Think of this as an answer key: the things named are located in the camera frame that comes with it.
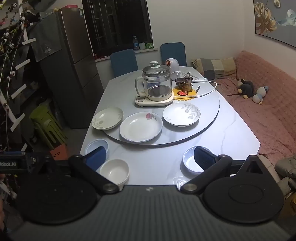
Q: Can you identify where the grey embroidered cloth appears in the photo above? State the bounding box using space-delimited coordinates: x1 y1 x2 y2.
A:
29 13 63 62

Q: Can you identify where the beige plate with green leaves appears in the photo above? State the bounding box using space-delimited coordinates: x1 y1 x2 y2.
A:
92 107 124 131

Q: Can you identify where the white plate with rose print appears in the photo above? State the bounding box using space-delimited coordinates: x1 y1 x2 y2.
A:
119 112 163 143

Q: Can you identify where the dark barred window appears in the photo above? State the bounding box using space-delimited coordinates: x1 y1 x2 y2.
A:
82 0 153 58

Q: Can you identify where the round grey turntable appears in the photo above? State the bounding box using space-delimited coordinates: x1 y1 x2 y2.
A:
92 80 220 147

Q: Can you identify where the white ladder rack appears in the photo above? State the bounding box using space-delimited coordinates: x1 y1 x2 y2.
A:
0 0 37 151

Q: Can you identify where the blue chair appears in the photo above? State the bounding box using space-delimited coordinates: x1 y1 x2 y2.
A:
110 49 139 78
160 42 187 67

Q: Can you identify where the cream kettle base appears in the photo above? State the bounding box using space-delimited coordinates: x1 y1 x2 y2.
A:
135 92 174 107

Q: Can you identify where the white power cable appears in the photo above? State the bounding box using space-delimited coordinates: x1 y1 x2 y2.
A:
171 72 218 98

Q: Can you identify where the wall poster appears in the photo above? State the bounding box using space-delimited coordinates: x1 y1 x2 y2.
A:
253 0 296 48

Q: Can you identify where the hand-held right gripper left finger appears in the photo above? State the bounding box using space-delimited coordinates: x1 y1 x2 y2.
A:
35 146 119 194

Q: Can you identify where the brown dog figurine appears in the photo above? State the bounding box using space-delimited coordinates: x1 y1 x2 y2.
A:
175 75 194 92

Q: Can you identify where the plaid pillow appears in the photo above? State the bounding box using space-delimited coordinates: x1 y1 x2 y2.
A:
191 57 237 80

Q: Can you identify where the panda garland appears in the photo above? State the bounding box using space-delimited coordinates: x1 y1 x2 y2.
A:
0 2 31 79

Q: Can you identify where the glass electric kettle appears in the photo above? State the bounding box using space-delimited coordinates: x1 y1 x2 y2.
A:
135 61 173 101

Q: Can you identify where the plain white bowl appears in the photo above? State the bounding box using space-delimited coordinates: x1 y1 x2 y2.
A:
99 159 129 186

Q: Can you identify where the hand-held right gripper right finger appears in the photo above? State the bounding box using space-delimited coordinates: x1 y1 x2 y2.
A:
180 146 275 193

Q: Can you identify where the white plate with grey leaves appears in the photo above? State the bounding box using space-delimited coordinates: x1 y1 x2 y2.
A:
162 102 201 127

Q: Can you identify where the blue penguin plush toy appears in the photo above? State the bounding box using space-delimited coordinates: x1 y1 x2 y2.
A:
252 86 270 105

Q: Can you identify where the blue rimmed white bowl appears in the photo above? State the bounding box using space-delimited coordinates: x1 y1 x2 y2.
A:
85 139 109 160
183 146 212 175

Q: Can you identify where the grey refrigerator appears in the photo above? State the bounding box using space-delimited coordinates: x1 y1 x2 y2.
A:
39 8 104 129

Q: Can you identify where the orange box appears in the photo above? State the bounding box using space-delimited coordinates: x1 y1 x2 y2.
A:
50 144 68 160

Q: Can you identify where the clear plastic tray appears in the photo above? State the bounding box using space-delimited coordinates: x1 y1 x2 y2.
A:
174 177 192 189

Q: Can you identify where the stack of green stools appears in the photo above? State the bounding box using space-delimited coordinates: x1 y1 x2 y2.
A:
30 105 67 151

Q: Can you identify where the white power strip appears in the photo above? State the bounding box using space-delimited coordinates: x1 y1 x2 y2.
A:
185 72 208 82

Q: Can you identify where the black plush toy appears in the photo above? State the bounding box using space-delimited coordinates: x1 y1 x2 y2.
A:
237 79 255 100

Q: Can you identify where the yellow scalloped mat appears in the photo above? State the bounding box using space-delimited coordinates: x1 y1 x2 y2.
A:
173 87 196 101

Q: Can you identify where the white round appliance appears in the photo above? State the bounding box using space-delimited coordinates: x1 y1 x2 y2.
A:
165 58 179 72

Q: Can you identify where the grey green cloth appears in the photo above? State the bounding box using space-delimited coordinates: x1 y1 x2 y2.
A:
275 155 296 195

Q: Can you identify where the pink sofa cover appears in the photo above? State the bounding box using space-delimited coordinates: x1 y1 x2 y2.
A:
213 50 296 172

